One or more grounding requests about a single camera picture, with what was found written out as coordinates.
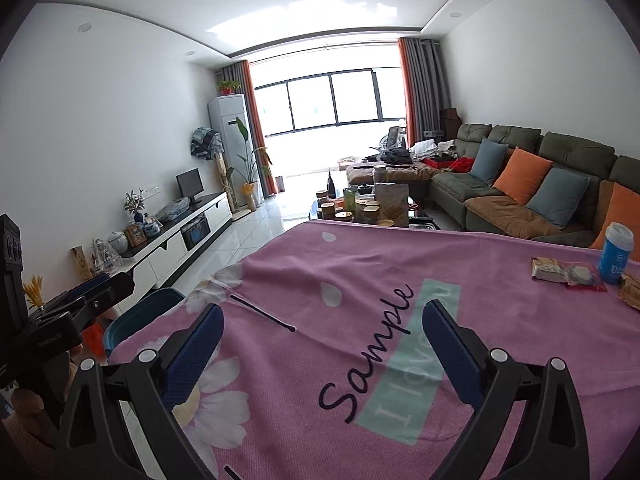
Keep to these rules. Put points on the left hand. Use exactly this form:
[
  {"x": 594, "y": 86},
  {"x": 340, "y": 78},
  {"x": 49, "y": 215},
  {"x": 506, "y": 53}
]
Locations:
[{"x": 40, "y": 397}]

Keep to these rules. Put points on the white tv cabinet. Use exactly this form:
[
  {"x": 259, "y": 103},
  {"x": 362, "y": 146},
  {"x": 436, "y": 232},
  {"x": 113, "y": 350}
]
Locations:
[{"x": 160, "y": 261}]

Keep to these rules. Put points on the blue paper coffee cup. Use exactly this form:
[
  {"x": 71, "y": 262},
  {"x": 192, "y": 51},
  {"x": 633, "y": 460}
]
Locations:
[{"x": 617, "y": 248}]

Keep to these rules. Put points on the teal trash bin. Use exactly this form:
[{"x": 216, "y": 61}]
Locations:
[{"x": 140, "y": 315}]

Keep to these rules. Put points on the tall potted plant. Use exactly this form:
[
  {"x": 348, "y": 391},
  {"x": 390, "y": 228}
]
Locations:
[{"x": 249, "y": 157}]

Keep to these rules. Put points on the red clear snack packet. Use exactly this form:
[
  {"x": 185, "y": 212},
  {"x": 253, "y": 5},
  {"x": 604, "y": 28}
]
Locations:
[{"x": 584, "y": 276}]

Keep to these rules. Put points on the beige snack packet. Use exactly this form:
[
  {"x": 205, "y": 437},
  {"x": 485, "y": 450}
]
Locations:
[{"x": 549, "y": 270}]

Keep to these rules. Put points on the glass coffee table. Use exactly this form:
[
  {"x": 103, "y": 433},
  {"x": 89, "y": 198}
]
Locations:
[{"x": 385, "y": 203}]

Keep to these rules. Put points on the grey blue cushion far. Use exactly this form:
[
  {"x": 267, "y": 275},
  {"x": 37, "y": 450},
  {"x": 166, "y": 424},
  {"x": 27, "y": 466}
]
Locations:
[{"x": 488, "y": 161}]

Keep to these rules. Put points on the left orange grey curtain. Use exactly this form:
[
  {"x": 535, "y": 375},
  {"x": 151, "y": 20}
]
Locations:
[{"x": 236, "y": 79}]

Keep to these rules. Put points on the right orange grey curtain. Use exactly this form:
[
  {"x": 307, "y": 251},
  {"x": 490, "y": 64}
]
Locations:
[{"x": 426, "y": 86}]

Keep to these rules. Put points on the grey blue cushion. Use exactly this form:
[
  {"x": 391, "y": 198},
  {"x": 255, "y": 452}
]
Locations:
[
  {"x": 558, "y": 196},
  {"x": 488, "y": 161}
]

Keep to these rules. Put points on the orange grey curtain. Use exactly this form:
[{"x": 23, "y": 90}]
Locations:
[
  {"x": 426, "y": 86},
  {"x": 236, "y": 79}
]

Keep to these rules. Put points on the orange cushion far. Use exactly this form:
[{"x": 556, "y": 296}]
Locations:
[{"x": 522, "y": 176}]

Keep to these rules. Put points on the dark green sectional sofa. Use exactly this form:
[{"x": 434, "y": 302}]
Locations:
[{"x": 478, "y": 207}]

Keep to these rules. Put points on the orange cushion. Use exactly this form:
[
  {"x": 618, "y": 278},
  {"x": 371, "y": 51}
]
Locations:
[
  {"x": 617, "y": 204},
  {"x": 522, "y": 176}
]

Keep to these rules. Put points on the white standing air conditioner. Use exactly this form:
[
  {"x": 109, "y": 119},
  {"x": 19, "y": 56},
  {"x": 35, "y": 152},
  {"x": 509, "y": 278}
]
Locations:
[{"x": 221, "y": 111}]

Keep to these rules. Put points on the pink sleeve left forearm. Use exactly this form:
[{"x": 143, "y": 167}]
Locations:
[{"x": 39, "y": 458}]

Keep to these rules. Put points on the grey blue cushion near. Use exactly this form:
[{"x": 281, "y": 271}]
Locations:
[{"x": 558, "y": 196}]

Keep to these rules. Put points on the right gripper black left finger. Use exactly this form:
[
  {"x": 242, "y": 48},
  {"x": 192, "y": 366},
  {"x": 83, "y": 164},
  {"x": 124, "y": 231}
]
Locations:
[{"x": 94, "y": 441}]

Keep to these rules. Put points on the black monitor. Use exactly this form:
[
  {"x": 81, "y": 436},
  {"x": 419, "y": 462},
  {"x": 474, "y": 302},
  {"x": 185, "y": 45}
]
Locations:
[{"x": 190, "y": 185}]

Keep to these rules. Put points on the brown paper wrapper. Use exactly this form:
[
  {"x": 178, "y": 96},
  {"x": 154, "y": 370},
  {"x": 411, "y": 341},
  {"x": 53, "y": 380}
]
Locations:
[{"x": 629, "y": 291}]

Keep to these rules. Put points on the orange cushion near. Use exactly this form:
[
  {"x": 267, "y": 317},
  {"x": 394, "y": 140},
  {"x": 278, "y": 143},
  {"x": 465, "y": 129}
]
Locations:
[{"x": 617, "y": 204}]

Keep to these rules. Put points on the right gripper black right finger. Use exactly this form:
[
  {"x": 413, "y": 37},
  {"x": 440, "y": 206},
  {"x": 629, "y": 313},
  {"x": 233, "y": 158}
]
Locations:
[{"x": 551, "y": 441}]

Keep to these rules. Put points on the pink floral blanket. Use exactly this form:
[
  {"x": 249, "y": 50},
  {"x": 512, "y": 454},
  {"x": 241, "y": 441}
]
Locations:
[{"x": 324, "y": 371}]

